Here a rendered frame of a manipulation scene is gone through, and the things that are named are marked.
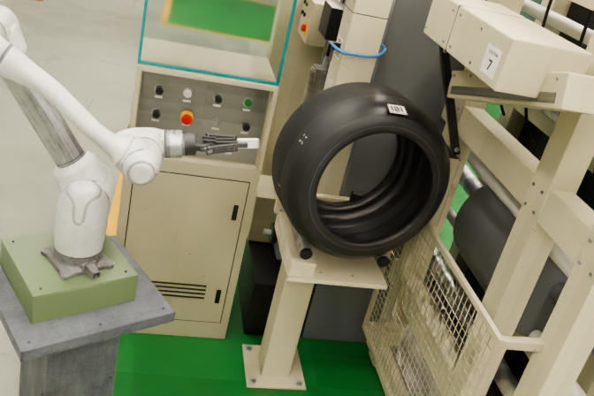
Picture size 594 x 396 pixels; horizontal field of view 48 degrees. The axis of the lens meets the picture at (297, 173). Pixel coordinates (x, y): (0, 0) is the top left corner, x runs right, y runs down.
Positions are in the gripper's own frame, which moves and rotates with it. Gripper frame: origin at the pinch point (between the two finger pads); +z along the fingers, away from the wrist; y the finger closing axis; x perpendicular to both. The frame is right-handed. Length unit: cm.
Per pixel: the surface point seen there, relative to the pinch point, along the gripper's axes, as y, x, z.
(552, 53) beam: -35, -41, 77
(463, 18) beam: -3, -43, 65
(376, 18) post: 27, -35, 46
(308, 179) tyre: -14.8, 5.9, 17.6
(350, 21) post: 28, -33, 37
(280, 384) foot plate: 22, 127, 20
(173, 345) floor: 45, 121, -27
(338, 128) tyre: -12.2, -10.2, 26.2
